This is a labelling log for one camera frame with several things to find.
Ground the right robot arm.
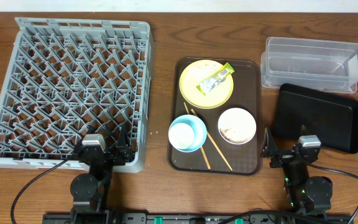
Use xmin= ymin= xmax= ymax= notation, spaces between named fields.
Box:
xmin=261 ymin=128 xmax=333 ymax=215

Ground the white cup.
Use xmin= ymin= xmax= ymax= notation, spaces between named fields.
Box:
xmin=168 ymin=123 xmax=195 ymax=149

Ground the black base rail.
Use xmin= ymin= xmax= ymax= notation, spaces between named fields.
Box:
xmin=42 ymin=210 xmax=354 ymax=224

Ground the wooden chopstick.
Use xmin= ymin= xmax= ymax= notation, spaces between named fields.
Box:
xmin=183 ymin=102 xmax=211 ymax=170
xmin=190 ymin=109 xmax=233 ymax=171

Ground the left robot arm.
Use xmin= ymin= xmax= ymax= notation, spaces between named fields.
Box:
xmin=70 ymin=126 xmax=133 ymax=213

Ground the black waste tray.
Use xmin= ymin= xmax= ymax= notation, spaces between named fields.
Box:
xmin=272 ymin=83 xmax=358 ymax=154

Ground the pink small bowl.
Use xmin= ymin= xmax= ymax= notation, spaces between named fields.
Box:
xmin=218 ymin=108 xmax=257 ymax=145

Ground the clear plastic bin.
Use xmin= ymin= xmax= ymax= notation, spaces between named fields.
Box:
xmin=260 ymin=37 xmax=358 ymax=93

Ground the yellow round plate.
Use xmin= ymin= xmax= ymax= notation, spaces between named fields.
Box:
xmin=179 ymin=59 xmax=234 ymax=109

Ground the grey plastic dish rack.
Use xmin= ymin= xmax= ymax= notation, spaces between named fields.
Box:
xmin=0 ymin=17 xmax=154 ymax=173

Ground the rice and shell waste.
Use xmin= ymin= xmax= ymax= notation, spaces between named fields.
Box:
xmin=218 ymin=120 xmax=256 ymax=144

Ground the green snack wrapper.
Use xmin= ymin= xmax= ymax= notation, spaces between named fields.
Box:
xmin=196 ymin=62 xmax=235 ymax=95

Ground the light blue bowl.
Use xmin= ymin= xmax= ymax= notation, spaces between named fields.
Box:
xmin=168 ymin=114 xmax=207 ymax=153

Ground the brown serving tray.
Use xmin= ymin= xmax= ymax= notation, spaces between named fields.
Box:
xmin=168 ymin=57 xmax=264 ymax=176

